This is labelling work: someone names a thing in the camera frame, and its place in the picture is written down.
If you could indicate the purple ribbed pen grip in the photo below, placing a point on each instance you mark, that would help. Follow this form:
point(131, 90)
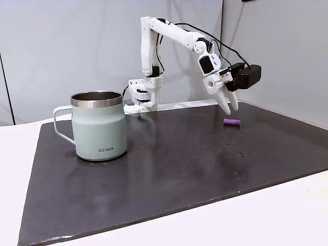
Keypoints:
point(232, 122)

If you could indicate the black table mat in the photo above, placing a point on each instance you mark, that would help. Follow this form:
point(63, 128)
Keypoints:
point(179, 166)

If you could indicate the pale green steel mug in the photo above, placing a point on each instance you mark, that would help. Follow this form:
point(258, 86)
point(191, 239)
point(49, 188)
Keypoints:
point(100, 133)

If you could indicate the black camera box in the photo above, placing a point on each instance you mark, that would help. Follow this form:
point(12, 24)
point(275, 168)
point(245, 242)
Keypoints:
point(248, 77)

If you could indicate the black wall fixture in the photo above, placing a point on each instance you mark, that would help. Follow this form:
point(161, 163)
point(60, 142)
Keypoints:
point(249, 0)

